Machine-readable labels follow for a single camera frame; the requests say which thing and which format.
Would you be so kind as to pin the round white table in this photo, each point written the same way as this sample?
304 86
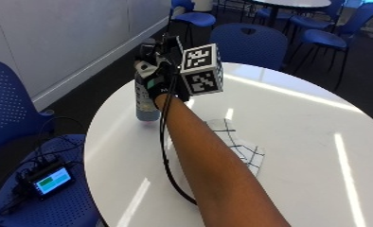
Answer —
293 3

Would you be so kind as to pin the clear water bottle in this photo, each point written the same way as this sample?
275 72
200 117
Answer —
147 104

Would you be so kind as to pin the blue perforated chair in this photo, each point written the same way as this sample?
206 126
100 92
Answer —
23 151

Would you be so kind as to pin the white checked cloth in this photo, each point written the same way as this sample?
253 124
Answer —
241 148

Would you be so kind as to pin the black device with screen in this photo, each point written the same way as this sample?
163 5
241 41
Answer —
50 180

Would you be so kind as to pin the white marker cube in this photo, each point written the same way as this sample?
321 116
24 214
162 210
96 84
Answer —
202 71

